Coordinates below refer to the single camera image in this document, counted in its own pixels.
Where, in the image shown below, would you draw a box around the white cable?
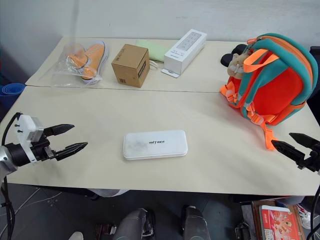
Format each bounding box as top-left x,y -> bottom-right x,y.
148,59 -> 166,73

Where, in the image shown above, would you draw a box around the beige plush toy pendant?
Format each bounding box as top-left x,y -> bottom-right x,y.
226,51 -> 251,79

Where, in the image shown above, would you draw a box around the brown wooden crate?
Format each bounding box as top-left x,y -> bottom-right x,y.
250,196 -> 308,240

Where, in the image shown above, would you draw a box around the blue rolled mat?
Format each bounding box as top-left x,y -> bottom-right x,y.
0,82 -> 27,111

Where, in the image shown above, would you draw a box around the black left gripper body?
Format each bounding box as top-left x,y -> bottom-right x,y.
30,135 -> 58,164

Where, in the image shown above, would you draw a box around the brown cardboard box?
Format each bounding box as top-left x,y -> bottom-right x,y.
110,43 -> 151,89

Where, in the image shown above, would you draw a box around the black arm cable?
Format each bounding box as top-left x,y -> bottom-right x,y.
0,112 -> 22,240
307,172 -> 320,240

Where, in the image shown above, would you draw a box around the white power strip box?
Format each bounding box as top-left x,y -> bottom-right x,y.
160,28 -> 208,79

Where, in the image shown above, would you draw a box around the light green pad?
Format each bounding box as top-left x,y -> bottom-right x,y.
135,38 -> 174,62

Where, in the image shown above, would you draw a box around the white and red sneaker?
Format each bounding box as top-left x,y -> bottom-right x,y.
296,203 -> 312,230

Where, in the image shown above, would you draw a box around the black padded object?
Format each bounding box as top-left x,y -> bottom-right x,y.
220,44 -> 251,68

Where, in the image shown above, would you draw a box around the orange slip-on shoe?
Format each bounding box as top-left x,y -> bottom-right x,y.
63,43 -> 88,75
80,40 -> 110,85

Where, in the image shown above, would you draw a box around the white case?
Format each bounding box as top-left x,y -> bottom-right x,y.
122,129 -> 189,161

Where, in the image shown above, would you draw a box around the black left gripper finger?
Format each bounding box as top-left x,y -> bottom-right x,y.
55,141 -> 89,162
42,123 -> 76,138

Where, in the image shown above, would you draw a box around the orange shoes in plastic bag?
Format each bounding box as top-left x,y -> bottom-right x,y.
39,40 -> 111,88

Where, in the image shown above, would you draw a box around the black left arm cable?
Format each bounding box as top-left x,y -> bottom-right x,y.
0,112 -> 22,240

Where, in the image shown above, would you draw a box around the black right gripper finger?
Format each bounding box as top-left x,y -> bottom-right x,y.
288,132 -> 320,151
270,139 -> 306,164

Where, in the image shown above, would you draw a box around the red printed box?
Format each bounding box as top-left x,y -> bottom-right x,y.
258,204 -> 306,240

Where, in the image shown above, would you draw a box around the dark grey rounded shape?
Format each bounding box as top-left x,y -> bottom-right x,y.
112,208 -> 156,240
183,204 -> 211,240

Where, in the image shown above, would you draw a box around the orange and teal backpack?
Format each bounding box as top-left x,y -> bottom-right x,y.
219,32 -> 319,151

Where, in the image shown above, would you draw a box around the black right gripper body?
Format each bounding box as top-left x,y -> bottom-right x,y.
296,146 -> 320,173

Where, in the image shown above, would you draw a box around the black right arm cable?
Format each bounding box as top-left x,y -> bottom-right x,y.
307,172 -> 320,240

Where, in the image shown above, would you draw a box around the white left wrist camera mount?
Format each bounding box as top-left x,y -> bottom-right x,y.
14,113 -> 46,165

